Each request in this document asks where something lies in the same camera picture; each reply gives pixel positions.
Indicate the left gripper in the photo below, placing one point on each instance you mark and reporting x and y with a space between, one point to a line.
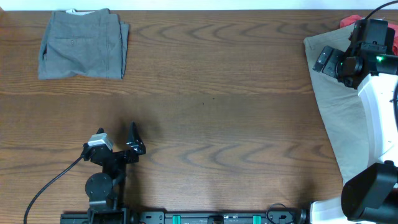
136 145

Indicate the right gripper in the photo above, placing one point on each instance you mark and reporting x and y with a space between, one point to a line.
330 69

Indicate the grey shorts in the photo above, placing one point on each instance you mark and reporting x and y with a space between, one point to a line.
92 44

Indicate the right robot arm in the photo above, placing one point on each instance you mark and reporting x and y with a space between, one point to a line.
371 195

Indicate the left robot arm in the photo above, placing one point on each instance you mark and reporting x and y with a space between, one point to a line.
105 189

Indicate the red garment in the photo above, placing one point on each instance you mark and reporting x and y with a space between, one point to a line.
352 19

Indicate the beige khaki shorts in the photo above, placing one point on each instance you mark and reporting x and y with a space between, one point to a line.
340 107

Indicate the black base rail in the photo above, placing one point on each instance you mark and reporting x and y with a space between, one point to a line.
276 216

